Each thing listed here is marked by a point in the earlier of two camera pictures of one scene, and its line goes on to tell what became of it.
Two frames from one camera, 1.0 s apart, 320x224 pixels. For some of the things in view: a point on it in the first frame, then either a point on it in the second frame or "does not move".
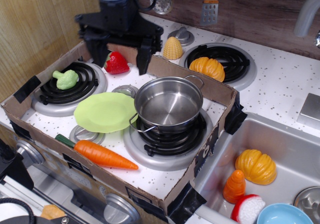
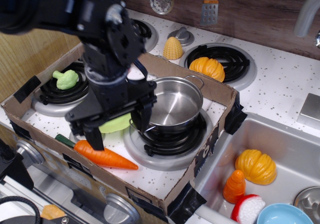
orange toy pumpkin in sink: x=258 y=167 does not move
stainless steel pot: x=170 y=105 does not move
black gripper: x=98 y=29 → x=110 y=95
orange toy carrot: x=97 y=153 does not move
